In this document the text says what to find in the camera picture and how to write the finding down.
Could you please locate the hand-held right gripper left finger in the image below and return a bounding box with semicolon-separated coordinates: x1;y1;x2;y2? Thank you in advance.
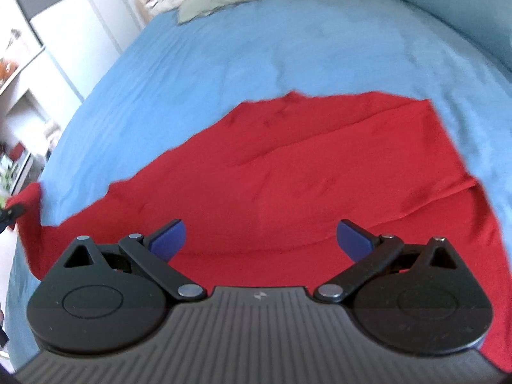
62;219;207;301

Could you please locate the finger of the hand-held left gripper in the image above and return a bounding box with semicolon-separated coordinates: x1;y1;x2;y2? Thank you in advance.
0;205;24;233

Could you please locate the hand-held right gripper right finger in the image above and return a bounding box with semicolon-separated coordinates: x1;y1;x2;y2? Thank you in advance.
313;219;461;303

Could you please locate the red garment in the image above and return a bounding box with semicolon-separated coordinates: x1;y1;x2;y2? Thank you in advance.
7;91;512;377

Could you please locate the white shelf unit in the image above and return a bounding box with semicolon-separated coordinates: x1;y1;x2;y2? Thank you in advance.
0;46;62;196

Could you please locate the bed with blue sheet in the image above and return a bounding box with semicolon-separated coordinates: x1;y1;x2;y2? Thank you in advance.
6;0;512;371

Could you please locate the white wardrobe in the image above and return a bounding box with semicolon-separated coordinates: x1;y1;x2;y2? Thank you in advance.
0;0;145;102

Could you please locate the grey-blue pillow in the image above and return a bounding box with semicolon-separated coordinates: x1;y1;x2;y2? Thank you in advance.
355;0;512;85

